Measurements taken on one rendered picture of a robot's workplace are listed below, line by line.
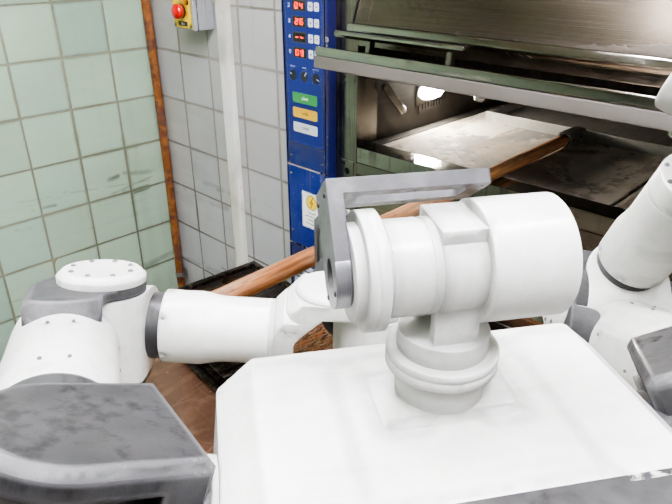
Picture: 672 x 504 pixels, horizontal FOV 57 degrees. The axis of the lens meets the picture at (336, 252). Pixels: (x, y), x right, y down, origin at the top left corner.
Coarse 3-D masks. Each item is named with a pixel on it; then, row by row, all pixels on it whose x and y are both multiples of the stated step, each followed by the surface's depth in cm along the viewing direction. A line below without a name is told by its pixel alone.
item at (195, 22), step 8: (176, 0) 174; (192, 0) 169; (200, 0) 171; (208, 0) 173; (184, 8) 172; (192, 8) 170; (200, 8) 172; (208, 8) 174; (184, 16) 173; (192, 16) 171; (200, 16) 173; (208, 16) 174; (176, 24) 177; (184, 24) 175; (192, 24) 172; (200, 24) 173; (208, 24) 175
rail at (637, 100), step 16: (320, 48) 132; (336, 48) 130; (384, 64) 121; (400, 64) 118; (416, 64) 116; (432, 64) 113; (480, 80) 107; (496, 80) 105; (512, 80) 103; (528, 80) 101; (544, 80) 100; (576, 96) 97; (592, 96) 95; (608, 96) 93; (624, 96) 92; (640, 96) 90; (656, 96) 89
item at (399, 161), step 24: (384, 168) 149; (408, 168) 144; (432, 168) 139; (456, 168) 139; (480, 192) 132; (504, 192) 128; (528, 192) 125; (552, 192) 125; (576, 216) 119; (600, 216) 115
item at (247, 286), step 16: (544, 144) 144; (560, 144) 148; (512, 160) 135; (528, 160) 138; (496, 176) 130; (400, 208) 111; (416, 208) 112; (304, 256) 95; (256, 272) 90; (272, 272) 90; (288, 272) 92; (224, 288) 86; (240, 288) 87; (256, 288) 88
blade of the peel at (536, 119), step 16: (496, 112) 178; (512, 112) 183; (528, 112) 183; (544, 112) 182; (560, 112) 182; (528, 128) 167; (544, 128) 164; (560, 128) 161; (592, 128) 167; (608, 128) 167; (624, 128) 167; (640, 128) 167; (608, 144) 154; (624, 144) 151; (640, 144) 148; (656, 144) 146
